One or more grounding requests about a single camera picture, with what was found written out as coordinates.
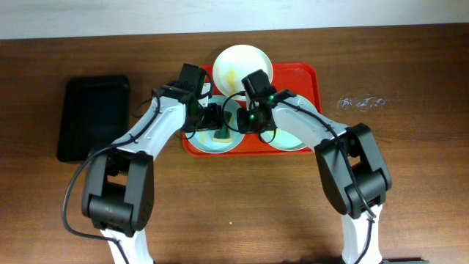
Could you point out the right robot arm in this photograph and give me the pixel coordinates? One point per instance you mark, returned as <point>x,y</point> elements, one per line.
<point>353,173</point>

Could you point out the light blue plate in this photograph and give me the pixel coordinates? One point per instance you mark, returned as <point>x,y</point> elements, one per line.
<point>204,142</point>

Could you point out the green yellow sponge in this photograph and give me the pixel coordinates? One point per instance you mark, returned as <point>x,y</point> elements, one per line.
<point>223,135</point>

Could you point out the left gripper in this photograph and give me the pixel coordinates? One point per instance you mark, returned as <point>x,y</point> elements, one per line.
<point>213,117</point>

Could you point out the light green plate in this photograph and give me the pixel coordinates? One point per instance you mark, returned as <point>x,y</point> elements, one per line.
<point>282,140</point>

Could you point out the black tray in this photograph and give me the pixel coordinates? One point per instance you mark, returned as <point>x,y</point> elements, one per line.
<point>95,113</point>

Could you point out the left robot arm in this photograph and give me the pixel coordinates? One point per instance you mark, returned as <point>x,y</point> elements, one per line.
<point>119,191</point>

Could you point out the white plate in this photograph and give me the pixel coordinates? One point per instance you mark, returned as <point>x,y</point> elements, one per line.
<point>235,63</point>

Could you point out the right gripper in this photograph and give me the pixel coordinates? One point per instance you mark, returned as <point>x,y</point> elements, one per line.
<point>248,126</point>

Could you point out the red plastic tray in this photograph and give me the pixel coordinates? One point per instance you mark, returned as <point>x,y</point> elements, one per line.
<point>299,77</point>

